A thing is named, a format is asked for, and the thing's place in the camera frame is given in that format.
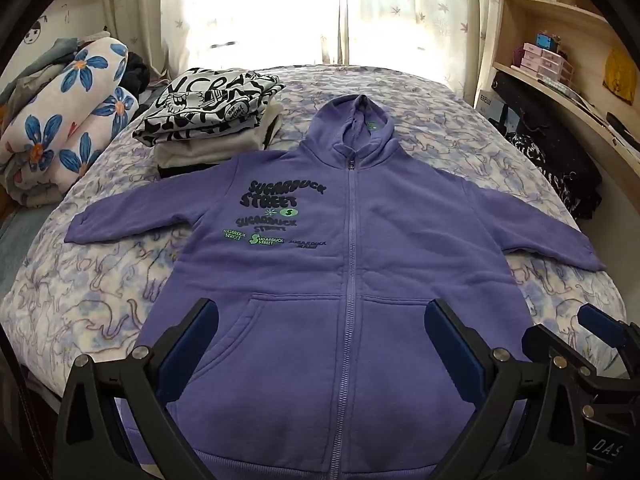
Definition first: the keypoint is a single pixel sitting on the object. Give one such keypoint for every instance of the pink drawer boxes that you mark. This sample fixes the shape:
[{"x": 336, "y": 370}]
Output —
[{"x": 545, "y": 62}]

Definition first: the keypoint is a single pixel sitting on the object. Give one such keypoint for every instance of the cartoon face wall sticker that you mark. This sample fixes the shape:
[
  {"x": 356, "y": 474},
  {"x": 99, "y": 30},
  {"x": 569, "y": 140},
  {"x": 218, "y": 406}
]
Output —
[{"x": 32, "y": 34}]

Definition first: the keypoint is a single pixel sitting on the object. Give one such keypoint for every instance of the white cardboard box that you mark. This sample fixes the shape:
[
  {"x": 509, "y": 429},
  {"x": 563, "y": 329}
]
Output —
[{"x": 484, "y": 104}]

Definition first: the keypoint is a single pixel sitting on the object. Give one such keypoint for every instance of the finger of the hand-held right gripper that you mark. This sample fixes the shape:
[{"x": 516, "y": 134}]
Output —
[
  {"x": 602, "y": 327},
  {"x": 575, "y": 357}
]

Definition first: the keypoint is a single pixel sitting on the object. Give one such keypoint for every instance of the purple zip hoodie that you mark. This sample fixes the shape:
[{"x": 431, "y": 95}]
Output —
[{"x": 300, "y": 285}]

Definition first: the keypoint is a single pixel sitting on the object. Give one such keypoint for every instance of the wooden bookshelf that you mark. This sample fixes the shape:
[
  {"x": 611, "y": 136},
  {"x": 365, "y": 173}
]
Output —
[{"x": 575, "y": 20}]

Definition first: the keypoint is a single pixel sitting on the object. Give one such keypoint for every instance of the black white printed folded garment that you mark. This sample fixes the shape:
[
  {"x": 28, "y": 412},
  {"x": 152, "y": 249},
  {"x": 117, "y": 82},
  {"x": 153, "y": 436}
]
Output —
[{"x": 200, "y": 105}]

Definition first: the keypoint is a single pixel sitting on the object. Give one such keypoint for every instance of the yellow cloth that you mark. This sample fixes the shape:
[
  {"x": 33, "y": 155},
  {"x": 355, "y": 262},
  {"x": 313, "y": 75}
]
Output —
[{"x": 620, "y": 77}]

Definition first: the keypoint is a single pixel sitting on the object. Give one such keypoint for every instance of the cream folded garment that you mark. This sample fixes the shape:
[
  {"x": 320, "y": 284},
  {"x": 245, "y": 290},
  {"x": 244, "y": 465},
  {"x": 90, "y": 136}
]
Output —
[{"x": 200, "y": 152}]

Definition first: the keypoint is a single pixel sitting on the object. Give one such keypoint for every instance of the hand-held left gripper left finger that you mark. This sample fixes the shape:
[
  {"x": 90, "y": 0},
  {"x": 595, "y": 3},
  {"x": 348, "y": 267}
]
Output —
[{"x": 192, "y": 345}]

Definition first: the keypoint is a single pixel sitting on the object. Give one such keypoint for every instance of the leaf print sheer curtain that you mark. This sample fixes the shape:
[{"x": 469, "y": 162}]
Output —
[{"x": 425, "y": 10}]

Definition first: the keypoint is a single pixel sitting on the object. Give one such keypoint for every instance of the black bag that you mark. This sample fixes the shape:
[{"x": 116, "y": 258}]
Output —
[{"x": 520, "y": 100}]

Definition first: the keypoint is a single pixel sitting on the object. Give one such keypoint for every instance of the dark clothes pile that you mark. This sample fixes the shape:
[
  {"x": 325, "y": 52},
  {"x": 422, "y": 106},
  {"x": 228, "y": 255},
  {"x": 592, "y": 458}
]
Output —
[{"x": 136, "y": 75}]

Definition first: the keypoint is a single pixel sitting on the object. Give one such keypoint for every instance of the cat print fleece blanket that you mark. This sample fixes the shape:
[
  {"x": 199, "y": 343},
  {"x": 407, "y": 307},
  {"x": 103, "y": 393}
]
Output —
[{"x": 425, "y": 125}]

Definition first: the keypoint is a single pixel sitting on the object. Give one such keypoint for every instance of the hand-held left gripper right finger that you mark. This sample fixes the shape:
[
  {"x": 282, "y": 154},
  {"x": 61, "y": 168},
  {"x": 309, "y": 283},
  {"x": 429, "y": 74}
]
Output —
[{"x": 452, "y": 345}]

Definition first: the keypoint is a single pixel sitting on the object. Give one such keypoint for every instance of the blue floral rolled quilt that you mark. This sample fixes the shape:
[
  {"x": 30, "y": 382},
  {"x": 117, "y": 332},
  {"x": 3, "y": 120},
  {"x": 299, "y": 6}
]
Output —
[{"x": 75, "y": 125}]

